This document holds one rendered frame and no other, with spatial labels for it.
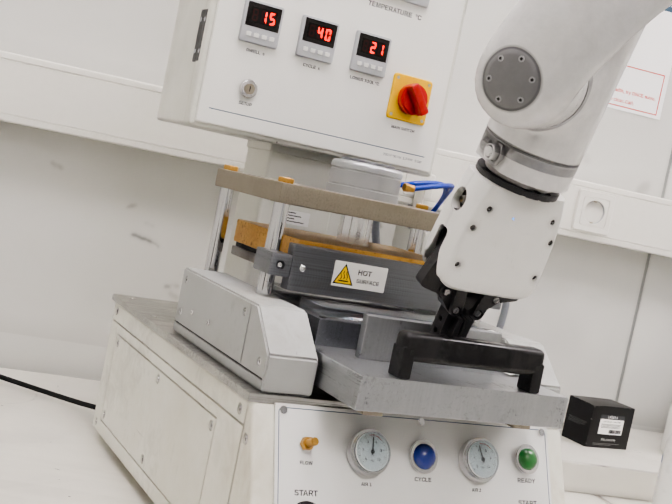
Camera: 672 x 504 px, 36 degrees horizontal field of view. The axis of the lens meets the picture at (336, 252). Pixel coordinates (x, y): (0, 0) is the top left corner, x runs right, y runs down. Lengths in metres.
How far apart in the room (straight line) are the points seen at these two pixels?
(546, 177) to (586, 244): 1.02
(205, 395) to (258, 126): 0.35
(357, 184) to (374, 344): 0.22
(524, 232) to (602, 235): 0.94
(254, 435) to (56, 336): 0.80
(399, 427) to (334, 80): 0.46
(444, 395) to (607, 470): 0.73
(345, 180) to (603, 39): 0.41
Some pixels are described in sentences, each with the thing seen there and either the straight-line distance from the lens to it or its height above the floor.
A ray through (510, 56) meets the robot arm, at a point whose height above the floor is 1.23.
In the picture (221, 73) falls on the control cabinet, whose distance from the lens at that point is 1.18.
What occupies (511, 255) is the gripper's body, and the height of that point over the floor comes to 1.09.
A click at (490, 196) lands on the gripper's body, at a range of 0.86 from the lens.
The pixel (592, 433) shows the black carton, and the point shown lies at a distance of 1.69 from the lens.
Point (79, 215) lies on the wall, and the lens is 1.62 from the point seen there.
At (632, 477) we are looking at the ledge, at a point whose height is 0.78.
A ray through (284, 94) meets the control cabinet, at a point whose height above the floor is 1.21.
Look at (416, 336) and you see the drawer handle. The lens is 0.87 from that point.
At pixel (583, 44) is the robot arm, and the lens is 0.76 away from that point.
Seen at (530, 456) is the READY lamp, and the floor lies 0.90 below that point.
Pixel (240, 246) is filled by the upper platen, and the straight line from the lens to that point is 1.14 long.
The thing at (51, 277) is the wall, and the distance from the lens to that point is 1.63.
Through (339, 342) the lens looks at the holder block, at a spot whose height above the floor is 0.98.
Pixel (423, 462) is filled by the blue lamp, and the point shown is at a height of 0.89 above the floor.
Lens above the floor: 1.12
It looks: 4 degrees down
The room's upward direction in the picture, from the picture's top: 12 degrees clockwise
